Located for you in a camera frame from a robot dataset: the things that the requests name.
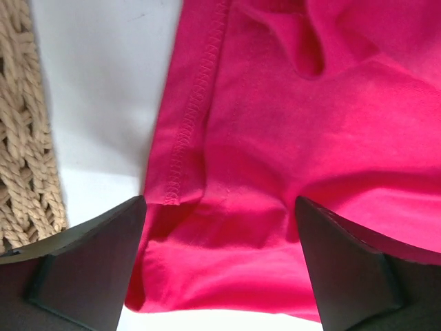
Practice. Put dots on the pink t shirt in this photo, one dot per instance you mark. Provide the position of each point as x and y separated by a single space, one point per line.
265 101

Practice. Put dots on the wicker basket with liner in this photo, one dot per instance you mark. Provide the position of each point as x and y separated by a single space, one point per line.
32 207

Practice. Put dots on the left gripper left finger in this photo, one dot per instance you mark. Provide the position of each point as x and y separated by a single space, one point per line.
76 279

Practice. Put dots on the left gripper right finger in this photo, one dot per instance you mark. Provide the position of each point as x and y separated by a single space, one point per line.
364 280

